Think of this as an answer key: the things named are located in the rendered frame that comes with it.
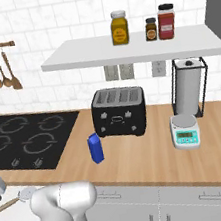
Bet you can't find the open white drawer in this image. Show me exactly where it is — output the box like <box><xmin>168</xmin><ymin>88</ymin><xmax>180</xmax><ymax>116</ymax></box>
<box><xmin>0</xmin><ymin>179</ymin><xmax>47</xmax><ymax>221</ymax></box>

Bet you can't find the white wall shelf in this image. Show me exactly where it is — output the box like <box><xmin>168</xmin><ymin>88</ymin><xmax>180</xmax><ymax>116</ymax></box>
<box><xmin>36</xmin><ymin>15</ymin><xmax>221</xmax><ymax>85</ymax></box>

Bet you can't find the white teal kitchen scale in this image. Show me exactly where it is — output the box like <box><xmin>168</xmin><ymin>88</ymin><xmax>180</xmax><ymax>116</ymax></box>
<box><xmin>167</xmin><ymin>111</ymin><xmax>204</xmax><ymax>154</ymax></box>

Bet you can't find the black four-slot toaster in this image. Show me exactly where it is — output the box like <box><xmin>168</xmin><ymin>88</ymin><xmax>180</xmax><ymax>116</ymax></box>
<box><xmin>87</xmin><ymin>82</ymin><xmax>152</xmax><ymax>144</ymax></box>

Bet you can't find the grey cupboard door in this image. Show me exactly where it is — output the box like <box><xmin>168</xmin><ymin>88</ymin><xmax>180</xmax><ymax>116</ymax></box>
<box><xmin>84</xmin><ymin>193</ymin><xmax>163</xmax><ymax>221</ymax></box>
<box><xmin>159</xmin><ymin>193</ymin><xmax>221</xmax><ymax>221</ymax></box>

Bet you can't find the wooden spatula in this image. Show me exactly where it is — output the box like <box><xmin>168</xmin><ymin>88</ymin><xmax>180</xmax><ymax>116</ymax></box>
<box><xmin>0</xmin><ymin>44</ymin><xmax>24</xmax><ymax>92</ymax></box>

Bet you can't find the black hob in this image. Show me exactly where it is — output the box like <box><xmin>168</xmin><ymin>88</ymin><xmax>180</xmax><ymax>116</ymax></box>
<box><xmin>0</xmin><ymin>101</ymin><xmax>89</xmax><ymax>180</ymax></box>

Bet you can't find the pizza cutter with wooden handle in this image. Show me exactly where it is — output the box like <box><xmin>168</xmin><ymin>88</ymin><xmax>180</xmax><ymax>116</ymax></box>
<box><xmin>0</xmin><ymin>185</ymin><xmax>41</xmax><ymax>214</ymax></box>

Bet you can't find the black wire towel holder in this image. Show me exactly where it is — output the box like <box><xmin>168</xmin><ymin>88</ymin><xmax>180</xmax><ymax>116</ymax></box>
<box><xmin>163</xmin><ymin>54</ymin><xmax>217</xmax><ymax>123</ymax></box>

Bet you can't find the blue carton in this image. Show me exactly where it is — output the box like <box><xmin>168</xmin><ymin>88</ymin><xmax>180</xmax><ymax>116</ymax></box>
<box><xmin>86</xmin><ymin>131</ymin><xmax>107</xmax><ymax>166</ymax></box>

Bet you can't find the red jar with black lid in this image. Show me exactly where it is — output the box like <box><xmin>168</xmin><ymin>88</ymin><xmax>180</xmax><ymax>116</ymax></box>
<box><xmin>153</xmin><ymin>1</ymin><xmax>180</xmax><ymax>42</ymax></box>

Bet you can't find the grey drawer handle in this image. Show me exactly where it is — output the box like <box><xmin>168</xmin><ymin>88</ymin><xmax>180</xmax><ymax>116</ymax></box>
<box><xmin>96</xmin><ymin>189</ymin><xmax>122</xmax><ymax>203</ymax></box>
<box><xmin>198</xmin><ymin>189</ymin><xmax>221</xmax><ymax>205</ymax></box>

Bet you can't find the yellow jar with white lid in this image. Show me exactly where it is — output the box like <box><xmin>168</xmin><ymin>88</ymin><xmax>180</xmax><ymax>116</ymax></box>
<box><xmin>107</xmin><ymin>9</ymin><xmax>132</xmax><ymax>47</ymax></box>

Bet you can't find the small brown spice jar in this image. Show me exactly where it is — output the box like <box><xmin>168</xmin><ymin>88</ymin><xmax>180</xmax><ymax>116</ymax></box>
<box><xmin>142</xmin><ymin>16</ymin><xmax>160</xmax><ymax>43</ymax></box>

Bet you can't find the grey wall outlet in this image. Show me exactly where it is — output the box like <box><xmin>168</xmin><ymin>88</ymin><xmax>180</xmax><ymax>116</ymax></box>
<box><xmin>118</xmin><ymin>61</ymin><xmax>137</xmax><ymax>81</ymax></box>
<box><xmin>103</xmin><ymin>64</ymin><xmax>121</xmax><ymax>83</ymax></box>

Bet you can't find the white paper towel roll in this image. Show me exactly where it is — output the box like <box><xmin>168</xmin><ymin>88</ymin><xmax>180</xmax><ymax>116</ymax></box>
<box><xmin>169</xmin><ymin>56</ymin><xmax>210</xmax><ymax>118</ymax></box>

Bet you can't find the white wall outlet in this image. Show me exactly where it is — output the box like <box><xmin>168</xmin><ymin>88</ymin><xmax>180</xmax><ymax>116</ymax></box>
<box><xmin>149</xmin><ymin>58</ymin><xmax>169</xmax><ymax>79</ymax></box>

